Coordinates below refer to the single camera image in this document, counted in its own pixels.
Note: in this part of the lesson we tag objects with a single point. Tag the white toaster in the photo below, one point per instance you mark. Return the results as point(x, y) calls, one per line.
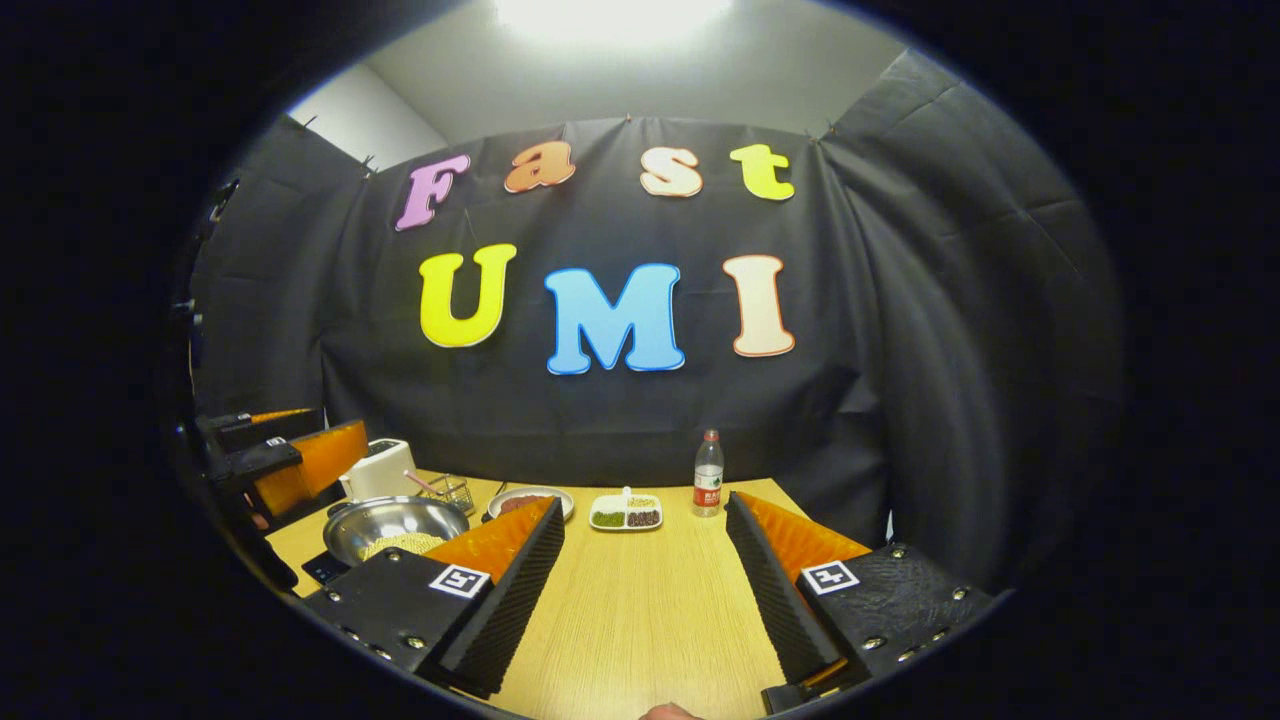
point(385, 470)

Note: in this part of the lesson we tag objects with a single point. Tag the white divided dish of beans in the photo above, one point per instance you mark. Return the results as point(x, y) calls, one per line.
point(625, 515)

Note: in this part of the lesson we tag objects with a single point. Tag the black backdrop cloth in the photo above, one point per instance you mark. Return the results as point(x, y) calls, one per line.
point(950, 330)

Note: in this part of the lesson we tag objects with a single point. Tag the stainless steel pot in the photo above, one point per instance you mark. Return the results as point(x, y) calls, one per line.
point(395, 515)

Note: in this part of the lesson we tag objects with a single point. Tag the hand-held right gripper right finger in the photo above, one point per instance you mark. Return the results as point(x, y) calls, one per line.
point(785, 610)

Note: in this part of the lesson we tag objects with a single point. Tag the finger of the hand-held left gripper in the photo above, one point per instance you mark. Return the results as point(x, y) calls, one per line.
point(320, 460)
point(260, 430)

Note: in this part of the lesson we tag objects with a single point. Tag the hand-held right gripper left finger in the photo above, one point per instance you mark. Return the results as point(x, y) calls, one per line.
point(515, 610)

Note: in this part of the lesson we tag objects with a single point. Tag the white round plate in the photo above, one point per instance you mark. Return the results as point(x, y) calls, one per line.
point(560, 500)

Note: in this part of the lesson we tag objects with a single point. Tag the brown meat piece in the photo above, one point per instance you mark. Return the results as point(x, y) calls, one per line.
point(518, 504)

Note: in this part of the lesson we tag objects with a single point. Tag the large ceiling light panel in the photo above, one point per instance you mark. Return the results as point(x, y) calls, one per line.
point(610, 18)

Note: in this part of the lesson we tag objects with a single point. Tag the clear bottle with red label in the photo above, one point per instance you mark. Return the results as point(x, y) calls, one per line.
point(708, 480)

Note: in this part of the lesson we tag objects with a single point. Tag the black induction cooktop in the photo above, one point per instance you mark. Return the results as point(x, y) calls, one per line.
point(322, 568)

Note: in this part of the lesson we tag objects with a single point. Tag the pile of soybeans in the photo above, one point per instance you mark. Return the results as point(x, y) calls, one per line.
point(400, 545)

